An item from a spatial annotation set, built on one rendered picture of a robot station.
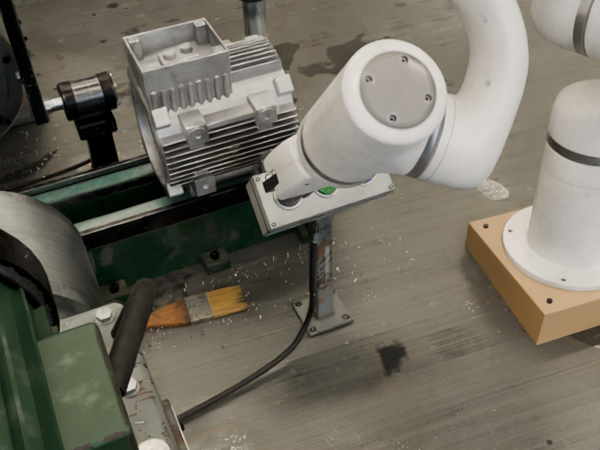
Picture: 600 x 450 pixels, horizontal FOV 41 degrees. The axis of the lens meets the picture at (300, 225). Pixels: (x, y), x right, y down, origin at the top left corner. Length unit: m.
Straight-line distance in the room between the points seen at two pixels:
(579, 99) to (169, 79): 0.53
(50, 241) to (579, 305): 0.69
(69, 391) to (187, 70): 0.66
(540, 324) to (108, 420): 0.77
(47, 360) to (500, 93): 0.39
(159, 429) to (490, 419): 0.55
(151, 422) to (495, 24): 0.41
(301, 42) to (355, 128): 1.19
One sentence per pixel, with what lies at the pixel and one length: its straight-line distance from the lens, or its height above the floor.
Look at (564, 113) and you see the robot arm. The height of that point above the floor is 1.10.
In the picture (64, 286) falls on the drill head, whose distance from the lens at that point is 0.81.
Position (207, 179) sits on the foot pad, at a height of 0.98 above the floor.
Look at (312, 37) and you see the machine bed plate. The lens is 1.79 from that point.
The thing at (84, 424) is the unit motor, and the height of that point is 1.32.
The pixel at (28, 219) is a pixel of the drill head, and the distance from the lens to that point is 0.88.
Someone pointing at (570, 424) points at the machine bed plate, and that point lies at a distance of 1.10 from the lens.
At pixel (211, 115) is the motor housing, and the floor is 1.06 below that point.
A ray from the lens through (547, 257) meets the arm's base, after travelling 1.18.
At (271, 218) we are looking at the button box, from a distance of 0.95.
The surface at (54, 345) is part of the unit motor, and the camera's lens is 0.51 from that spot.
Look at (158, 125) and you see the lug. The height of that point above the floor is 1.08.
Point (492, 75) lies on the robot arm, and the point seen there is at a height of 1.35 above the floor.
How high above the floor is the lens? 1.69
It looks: 43 degrees down
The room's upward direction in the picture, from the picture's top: 3 degrees counter-clockwise
